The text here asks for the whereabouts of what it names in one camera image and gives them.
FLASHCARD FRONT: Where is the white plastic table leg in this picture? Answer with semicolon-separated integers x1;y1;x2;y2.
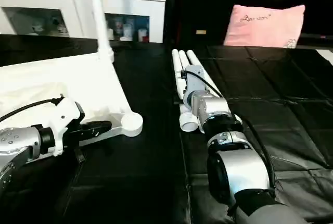
85;0;114;64
186;50;242;127
178;50;193;74
172;49;200;133

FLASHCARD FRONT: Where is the black sofa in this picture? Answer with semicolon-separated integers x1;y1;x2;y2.
165;0;333;47

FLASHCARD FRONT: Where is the pink printed pillow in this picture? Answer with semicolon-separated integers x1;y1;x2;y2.
223;4;306;48

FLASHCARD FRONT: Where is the black work mat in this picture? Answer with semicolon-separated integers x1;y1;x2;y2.
0;34;333;224

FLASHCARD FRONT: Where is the white glass-door cabinet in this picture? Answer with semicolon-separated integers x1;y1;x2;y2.
0;0;167;43

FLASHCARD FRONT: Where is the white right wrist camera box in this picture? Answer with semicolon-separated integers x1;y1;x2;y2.
183;65;210;113

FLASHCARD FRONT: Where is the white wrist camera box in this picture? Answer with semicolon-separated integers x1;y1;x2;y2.
183;65;210;113
44;96;87;156

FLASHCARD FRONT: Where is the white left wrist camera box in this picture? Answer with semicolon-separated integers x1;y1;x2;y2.
44;96;87;156

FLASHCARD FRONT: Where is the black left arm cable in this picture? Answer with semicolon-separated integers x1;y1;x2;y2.
0;95;65;124

